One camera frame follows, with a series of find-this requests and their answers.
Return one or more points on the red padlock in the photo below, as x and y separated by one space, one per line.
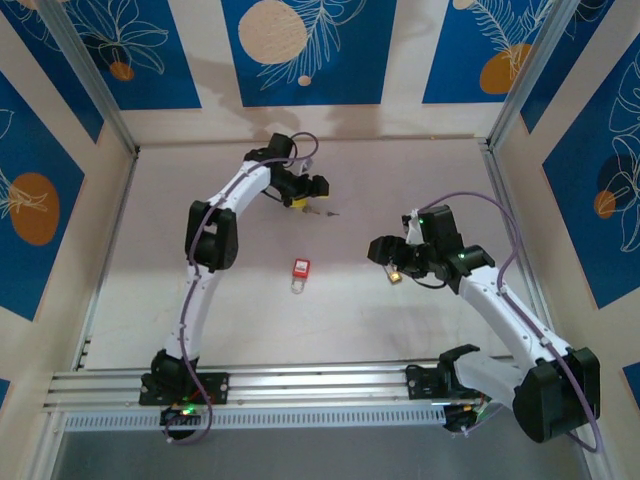
300 267

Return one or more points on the aluminium mounting rail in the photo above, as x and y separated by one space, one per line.
325 385

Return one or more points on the aluminium frame post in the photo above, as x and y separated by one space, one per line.
594 467
530 80
47 450
95 85

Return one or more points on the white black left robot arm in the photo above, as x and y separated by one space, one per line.
210 240

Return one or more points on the blue floral wall poster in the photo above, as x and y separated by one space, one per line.
45 150
632 377
450 50
50 65
350 75
4 392
150 85
580 200
575 60

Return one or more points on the aluminium table side rail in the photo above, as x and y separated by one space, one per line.
497 175
112 250

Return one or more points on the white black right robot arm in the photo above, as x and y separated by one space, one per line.
500 310

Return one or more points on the brass padlock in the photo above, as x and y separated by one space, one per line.
395 278

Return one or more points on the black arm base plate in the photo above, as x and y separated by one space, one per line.
422 382
215 387

